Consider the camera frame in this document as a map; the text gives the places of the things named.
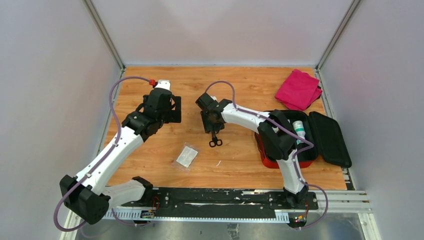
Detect black handled scissors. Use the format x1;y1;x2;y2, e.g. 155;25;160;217
209;131;223;148

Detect clear bag white gauze pad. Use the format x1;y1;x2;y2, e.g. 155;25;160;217
171;142;201;173

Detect small white plastic bottle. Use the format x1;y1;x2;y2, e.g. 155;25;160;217
292;120;306;145

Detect red black medicine kit case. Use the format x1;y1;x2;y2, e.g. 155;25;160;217
254;110;353;170

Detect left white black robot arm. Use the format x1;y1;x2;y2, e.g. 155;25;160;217
57;87;182;225

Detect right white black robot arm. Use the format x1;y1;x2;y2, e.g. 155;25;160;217
195;92;314;209

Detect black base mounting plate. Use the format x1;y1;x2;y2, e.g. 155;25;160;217
137;187;319;219

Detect pink folded cloth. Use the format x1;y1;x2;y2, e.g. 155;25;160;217
274;69;323;111

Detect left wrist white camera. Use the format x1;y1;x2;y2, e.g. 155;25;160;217
149;79;171;91

